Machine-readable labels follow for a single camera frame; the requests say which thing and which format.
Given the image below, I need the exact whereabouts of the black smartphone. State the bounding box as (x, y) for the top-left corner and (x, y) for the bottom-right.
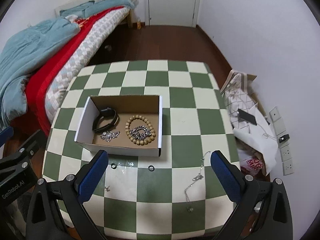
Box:
(238, 109), (257, 126)

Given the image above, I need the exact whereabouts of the thin silver chain necklace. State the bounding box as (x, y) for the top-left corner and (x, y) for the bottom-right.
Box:
(100, 130), (121, 143)

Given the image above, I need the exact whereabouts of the black charger plug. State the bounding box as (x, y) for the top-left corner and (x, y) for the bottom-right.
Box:
(278, 134), (290, 144)

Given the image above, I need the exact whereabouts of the white cardboard box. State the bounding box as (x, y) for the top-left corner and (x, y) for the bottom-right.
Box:
(74, 95), (163, 157)

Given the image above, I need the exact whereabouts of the red bed cover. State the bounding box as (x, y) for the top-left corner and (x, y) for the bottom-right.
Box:
(10, 6), (126, 137)

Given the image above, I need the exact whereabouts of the white paper sheet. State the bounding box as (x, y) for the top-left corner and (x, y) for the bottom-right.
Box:
(233, 105), (278, 176)

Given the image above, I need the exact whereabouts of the orange bottle on floor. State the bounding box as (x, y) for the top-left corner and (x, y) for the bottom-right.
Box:
(137, 20), (142, 30)

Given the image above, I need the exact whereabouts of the white wall socket strip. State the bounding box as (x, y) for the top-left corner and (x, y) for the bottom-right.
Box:
(269, 106), (294, 176)

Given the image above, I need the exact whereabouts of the thin silver pendant necklace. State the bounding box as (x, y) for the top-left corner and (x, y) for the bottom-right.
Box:
(183, 151), (212, 213)

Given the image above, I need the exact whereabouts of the thick silver chain bracelet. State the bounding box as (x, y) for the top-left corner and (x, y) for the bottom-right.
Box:
(130, 125), (151, 140)

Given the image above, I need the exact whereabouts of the checkered patterned mattress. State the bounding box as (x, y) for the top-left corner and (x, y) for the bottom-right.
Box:
(44, 7), (130, 123)

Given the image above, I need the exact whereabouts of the wooden bead bracelet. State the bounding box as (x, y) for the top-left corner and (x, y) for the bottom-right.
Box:
(125, 114), (157, 146)

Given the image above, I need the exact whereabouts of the white patterned tote bag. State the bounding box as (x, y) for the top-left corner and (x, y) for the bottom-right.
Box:
(220, 70), (257, 129)

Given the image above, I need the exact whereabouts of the teal blue blanket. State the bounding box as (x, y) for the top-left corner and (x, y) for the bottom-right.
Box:
(0, 0), (136, 131)

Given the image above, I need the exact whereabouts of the red white plastic bag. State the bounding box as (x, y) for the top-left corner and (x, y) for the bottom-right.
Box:
(239, 152), (265, 176)

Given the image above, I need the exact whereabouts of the green white checkered tablecloth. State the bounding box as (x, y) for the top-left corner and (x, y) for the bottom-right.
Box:
(42, 60), (239, 239)

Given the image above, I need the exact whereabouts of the black smart band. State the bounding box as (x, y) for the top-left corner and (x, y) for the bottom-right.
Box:
(92, 107), (119, 133)

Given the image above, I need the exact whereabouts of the white door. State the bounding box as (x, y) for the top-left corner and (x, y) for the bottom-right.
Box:
(144, 0), (200, 28)

